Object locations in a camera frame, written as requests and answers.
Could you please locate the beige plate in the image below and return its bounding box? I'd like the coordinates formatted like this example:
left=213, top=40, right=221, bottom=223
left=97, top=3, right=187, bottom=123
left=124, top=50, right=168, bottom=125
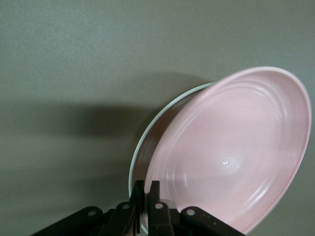
left=128, top=82, right=215, bottom=234

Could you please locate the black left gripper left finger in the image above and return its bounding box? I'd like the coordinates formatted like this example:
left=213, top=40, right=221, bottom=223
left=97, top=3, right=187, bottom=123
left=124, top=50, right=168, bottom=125
left=112, top=180, right=146, bottom=236

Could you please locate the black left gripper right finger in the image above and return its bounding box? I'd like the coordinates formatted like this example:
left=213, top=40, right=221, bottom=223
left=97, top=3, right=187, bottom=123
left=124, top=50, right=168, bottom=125
left=147, top=180, right=176, bottom=236

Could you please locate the pink plate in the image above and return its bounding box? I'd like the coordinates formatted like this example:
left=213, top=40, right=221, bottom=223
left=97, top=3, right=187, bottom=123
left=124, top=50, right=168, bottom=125
left=144, top=65, right=311, bottom=235

